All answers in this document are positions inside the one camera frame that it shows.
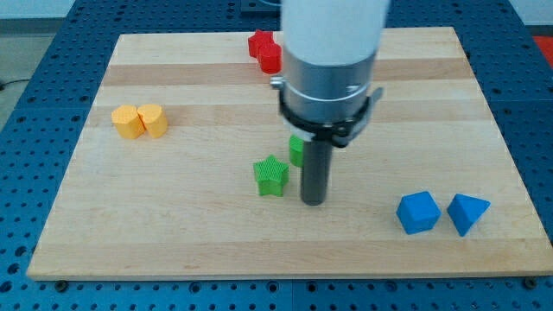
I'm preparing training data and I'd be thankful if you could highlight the red star block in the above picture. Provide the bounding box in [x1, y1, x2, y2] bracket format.
[247, 29, 274, 58]

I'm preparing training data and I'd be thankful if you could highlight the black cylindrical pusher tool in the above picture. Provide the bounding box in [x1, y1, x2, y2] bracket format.
[301, 140, 333, 206]

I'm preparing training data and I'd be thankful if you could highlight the green block behind tool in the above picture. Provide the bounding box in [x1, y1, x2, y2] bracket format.
[289, 135, 304, 168]

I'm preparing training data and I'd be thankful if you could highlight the yellow rounded block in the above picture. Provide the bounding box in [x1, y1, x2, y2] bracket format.
[137, 104, 168, 138]

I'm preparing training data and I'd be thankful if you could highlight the green star block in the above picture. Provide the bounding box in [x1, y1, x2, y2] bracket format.
[253, 155, 289, 197]

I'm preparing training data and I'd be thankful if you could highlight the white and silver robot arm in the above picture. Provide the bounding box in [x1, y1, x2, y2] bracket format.
[271, 0, 391, 148]

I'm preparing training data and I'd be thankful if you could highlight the blue pyramid block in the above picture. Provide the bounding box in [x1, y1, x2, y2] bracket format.
[447, 194, 491, 237]

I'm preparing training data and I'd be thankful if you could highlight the yellow hexagon block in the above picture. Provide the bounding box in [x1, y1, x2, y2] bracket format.
[111, 105, 145, 139]

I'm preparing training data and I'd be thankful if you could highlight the blue cube block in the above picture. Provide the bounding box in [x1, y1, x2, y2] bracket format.
[396, 191, 442, 235]

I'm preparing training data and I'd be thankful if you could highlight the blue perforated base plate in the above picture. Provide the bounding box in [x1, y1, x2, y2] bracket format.
[1, 1, 552, 310]

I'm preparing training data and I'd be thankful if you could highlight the wooden board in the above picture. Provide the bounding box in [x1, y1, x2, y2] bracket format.
[27, 28, 552, 281]

